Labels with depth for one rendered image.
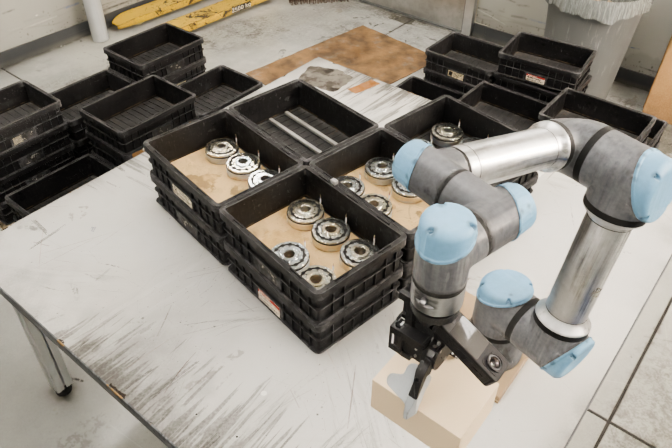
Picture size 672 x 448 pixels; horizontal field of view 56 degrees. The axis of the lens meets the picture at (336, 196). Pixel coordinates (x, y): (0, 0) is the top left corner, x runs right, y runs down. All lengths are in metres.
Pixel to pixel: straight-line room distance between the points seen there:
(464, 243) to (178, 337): 1.02
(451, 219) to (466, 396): 0.34
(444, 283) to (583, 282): 0.52
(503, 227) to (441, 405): 0.31
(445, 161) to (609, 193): 0.36
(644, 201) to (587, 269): 0.19
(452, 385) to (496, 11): 3.86
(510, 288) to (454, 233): 0.67
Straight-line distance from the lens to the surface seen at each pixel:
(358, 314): 1.60
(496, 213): 0.87
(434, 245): 0.80
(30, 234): 2.08
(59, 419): 2.49
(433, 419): 1.01
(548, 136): 1.17
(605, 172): 1.19
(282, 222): 1.74
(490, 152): 1.03
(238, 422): 1.51
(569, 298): 1.33
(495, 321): 1.45
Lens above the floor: 1.98
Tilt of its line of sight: 39 degrees down
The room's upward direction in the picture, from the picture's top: 1 degrees clockwise
